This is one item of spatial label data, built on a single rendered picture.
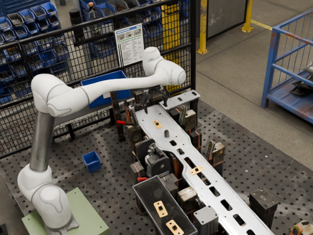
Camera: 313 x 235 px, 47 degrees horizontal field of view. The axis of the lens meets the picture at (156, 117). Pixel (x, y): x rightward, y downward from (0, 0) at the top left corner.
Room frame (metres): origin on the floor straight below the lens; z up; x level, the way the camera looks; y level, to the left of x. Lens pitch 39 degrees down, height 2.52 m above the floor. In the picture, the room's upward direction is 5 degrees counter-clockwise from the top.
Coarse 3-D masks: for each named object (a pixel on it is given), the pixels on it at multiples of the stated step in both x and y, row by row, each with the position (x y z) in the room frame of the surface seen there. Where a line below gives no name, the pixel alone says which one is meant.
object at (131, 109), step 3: (129, 105) 1.72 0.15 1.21; (135, 105) 1.72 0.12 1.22; (129, 108) 1.70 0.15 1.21; (132, 108) 1.69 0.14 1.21; (132, 111) 1.69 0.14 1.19; (132, 114) 1.69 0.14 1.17; (135, 114) 1.70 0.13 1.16; (132, 117) 1.71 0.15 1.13; (135, 117) 1.70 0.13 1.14; (135, 120) 1.69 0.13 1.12; (135, 123) 1.69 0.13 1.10; (138, 123) 1.70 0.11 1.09; (135, 126) 1.72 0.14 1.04
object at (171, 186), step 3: (171, 183) 1.19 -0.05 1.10; (174, 183) 1.19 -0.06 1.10; (165, 186) 1.18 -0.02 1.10; (168, 186) 1.18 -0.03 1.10; (171, 186) 1.18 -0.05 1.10; (174, 186) 1.17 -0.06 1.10; (168, 189) 1.16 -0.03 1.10; (171, 189) 1.16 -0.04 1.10; (174, 189) 1.16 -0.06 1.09; (177, 189) 1.16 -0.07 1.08; (171, 192) 1.15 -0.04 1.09; (174, 192) 1.16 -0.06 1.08; (174, 195) 1.16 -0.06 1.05; (174, 198) 1.16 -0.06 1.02
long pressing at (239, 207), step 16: (144, 112) 1.91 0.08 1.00; (160, 112) 1.90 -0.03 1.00; (144, 128) 1.75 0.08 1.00; (160, 128) 1.74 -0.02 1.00; (176, 128) 1.72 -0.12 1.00; (160, 144) 1.59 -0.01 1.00; (192, 160) 1.43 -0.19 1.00; (192, 176) 1.31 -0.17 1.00; (208, 176) 1.30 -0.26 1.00; (208, 192) 1.20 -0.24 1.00; (224, 192) 1.19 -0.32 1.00; (224, 208) 1.09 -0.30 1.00; (240, 208) 1.08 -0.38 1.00; (224, 224) 0.99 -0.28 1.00; (256, 224) 0.98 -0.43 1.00
